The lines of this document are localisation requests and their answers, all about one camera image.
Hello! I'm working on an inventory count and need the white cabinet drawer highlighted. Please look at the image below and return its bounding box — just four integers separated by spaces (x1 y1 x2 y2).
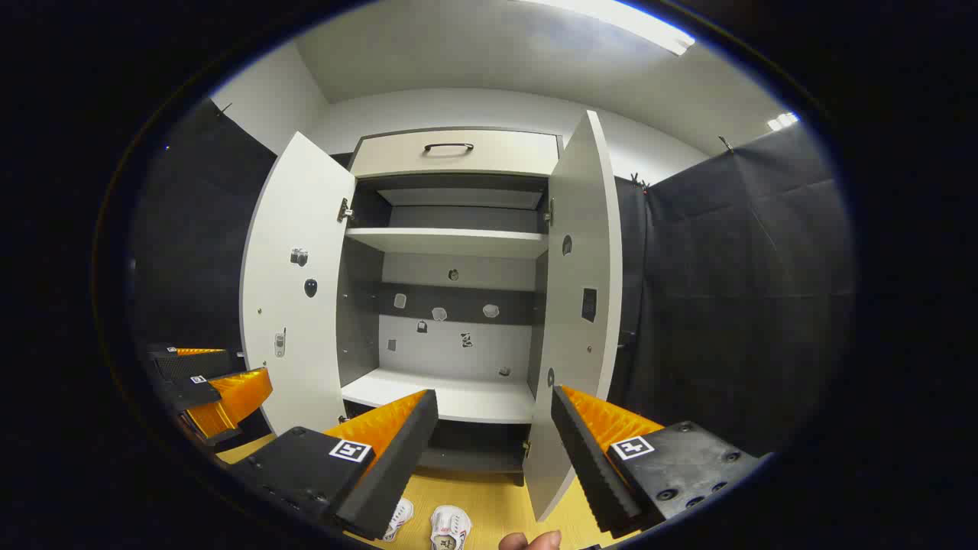
350 128 561 179

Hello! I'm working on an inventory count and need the white cabinet door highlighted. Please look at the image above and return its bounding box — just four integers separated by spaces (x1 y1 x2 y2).
239 131 357 436
523 111 623 522

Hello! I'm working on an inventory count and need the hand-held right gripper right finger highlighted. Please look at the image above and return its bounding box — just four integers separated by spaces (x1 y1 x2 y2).
552 384 765 535

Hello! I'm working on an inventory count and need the white and grey shoe cabinet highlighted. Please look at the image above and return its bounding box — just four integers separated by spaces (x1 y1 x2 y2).
239 111 623 522

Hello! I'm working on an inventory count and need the white canvas shoe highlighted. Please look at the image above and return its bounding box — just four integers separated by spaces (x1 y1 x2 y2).
429 505 472 550
382 498 415 542

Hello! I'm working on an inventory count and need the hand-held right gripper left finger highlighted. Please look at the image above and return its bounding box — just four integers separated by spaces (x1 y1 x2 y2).
229 390 440 542

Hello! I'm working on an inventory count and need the long ceiling light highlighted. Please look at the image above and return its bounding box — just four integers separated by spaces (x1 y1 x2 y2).
535 0 696 56

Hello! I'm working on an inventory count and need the black backdrop cloth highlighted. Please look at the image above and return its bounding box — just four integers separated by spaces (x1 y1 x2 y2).
130 99 276 354
611 122 857 459

